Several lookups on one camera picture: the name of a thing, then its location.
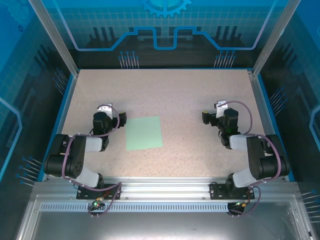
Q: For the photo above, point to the light green paper sheet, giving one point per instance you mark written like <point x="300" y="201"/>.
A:
<point x="143" y="132"/>

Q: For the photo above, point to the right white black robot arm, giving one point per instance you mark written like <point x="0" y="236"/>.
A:
<point x="260" y="155"/>

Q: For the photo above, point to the blue table edge strip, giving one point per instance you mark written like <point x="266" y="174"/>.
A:
<point x="64" y="112"/>
<point x="270" y="112"/>

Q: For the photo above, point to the grey metal panel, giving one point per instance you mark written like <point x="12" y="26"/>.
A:
<point x="162" y="225"/>

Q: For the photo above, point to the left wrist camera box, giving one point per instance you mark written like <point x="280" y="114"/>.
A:
<point x="106" y="110"/>

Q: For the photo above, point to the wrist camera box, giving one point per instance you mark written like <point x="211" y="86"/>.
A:
<point x="106" y="110"/>
<point x="220" y="106"/>

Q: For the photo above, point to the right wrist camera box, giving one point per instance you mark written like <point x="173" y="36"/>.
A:
<point x="220" y="106"/>

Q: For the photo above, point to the aluminium table side rail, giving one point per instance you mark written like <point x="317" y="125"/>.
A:
<point x="260" y="100"/>

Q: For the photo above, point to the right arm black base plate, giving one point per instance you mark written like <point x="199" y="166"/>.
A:
<point x="216" y="191"/>

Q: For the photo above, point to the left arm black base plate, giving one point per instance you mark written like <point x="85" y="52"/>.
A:
<point x="82" y="192"/>

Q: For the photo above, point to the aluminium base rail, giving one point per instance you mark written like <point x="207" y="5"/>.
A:
<point x="162" y="186"/>

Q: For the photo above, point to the aluminium frame post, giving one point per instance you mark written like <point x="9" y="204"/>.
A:
<point x="273" y="40"/>
<point x="57" y="40"/>

